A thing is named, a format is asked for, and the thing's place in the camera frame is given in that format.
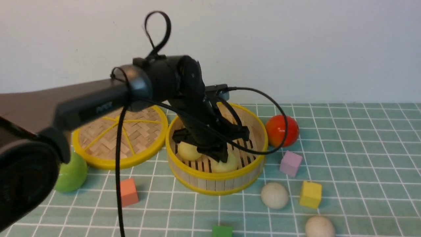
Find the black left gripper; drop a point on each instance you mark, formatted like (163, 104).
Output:
(202, 119)

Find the yellow bun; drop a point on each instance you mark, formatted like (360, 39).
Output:
(221, 167)
(188, 152)

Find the white bun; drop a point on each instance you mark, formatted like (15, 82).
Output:
(274, 195)
(319, 226)

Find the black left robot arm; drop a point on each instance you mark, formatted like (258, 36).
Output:
(35, 125)

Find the bamboo steamer tray yellow rim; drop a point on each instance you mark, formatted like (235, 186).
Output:
(199, 175)

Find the yellow-rimmed bamboo steamer lid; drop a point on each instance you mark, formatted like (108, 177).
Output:
(143, 135)

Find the red orange tomato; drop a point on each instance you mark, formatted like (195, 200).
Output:
(276, 130)

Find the pink cube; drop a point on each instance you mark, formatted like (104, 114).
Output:
(290, 163)

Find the green cube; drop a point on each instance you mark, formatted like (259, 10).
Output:
(221, 231)

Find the yellow cube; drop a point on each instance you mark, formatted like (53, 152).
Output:
(310, 194)

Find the orange cube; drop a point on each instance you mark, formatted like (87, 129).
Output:
(128, 192)

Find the green apple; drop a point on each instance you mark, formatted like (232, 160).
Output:
(72, 175)

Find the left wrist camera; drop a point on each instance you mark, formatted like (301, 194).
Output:
(220, 90)

